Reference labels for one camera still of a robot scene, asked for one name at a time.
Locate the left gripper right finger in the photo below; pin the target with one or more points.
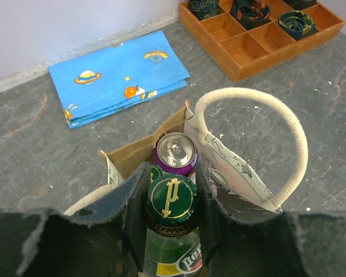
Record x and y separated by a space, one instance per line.
239 238

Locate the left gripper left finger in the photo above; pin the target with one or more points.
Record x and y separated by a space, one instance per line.
105 238

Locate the burlap canvas tote bag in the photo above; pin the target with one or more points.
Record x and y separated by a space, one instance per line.
241 178

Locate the green glass bottle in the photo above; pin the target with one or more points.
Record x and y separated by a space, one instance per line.
155 172
172 211

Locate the purple soda can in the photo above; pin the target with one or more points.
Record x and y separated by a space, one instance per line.
176 153

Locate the red cola can front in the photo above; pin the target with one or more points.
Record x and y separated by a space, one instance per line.
192 177

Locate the blue patterned folded cloth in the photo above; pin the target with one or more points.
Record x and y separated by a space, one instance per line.
107 81

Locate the orange compartment tray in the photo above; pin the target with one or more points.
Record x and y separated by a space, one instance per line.
242 53

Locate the dark rolled item bottom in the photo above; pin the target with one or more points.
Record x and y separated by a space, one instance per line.
297 24

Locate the dark rolled item middle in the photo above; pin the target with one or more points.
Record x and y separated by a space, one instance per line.
250 13

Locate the dark rolled item right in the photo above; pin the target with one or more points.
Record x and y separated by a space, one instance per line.
300 4

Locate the dark rolled item top-left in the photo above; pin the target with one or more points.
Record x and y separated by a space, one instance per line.
203 9

